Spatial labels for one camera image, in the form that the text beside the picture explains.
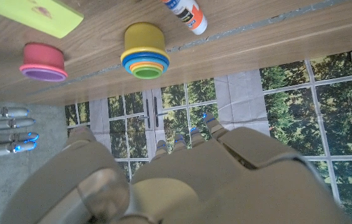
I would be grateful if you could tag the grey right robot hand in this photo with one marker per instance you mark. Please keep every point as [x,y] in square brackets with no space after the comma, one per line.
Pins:
[4,132]

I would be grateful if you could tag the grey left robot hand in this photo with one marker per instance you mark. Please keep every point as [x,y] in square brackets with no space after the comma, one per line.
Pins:
[175,183]

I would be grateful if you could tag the yellow sticky note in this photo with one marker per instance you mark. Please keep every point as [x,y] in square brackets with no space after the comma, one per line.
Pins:
[35,15]

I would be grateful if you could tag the white orange glue stick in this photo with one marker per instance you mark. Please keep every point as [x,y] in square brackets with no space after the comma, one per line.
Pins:
[188,14]

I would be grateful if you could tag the pink cup purple inside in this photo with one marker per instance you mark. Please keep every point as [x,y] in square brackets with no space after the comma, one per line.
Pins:
[43,62]

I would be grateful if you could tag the printed window garden backdrop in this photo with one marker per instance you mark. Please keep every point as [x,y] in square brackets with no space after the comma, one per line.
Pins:
[256,115]

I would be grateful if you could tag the stacked yellow blue green cups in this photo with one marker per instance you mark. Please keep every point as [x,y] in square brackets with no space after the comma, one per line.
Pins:
[144,49]

